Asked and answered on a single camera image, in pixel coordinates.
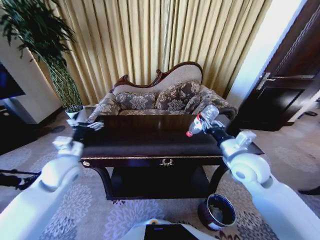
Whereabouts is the black television screen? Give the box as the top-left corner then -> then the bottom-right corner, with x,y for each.
0,61 -> 27,100

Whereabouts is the beige pleated curtain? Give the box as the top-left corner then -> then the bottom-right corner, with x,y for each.
33,0 -> 273,107

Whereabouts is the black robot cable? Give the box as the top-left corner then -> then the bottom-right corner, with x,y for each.
0,169 -> 41,191

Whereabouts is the large floral cushion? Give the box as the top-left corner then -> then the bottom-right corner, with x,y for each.
154,80 -> 202,112

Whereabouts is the floral upholstered wooden sofa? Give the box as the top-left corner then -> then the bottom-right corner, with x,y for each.
87,61 -> 239,123

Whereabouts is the dark wooden coffee table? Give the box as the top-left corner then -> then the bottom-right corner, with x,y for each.
80,114 -> 265,201

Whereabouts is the metal door handle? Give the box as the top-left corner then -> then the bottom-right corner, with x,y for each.
256,72 -> 276,90

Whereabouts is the dark wooden door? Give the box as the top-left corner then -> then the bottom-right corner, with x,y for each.
228,0 -> 320,132

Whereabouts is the white plant pot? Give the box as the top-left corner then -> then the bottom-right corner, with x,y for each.
64,104 -> 85,121

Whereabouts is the clear plastic bottle red cap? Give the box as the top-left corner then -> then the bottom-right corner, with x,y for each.
185,104 -> 221,138

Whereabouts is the tall green bamboo plant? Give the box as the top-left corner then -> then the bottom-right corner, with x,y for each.
0,0 -> 83,113

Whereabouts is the dark television cabinet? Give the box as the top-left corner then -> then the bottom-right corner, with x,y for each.
0,97 -> 41,156

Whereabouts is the small floral cushion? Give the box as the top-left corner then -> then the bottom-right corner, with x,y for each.
183,94 -> 202,115

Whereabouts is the round dark trash bin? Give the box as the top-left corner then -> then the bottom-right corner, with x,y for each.
197,192 -> 237,231

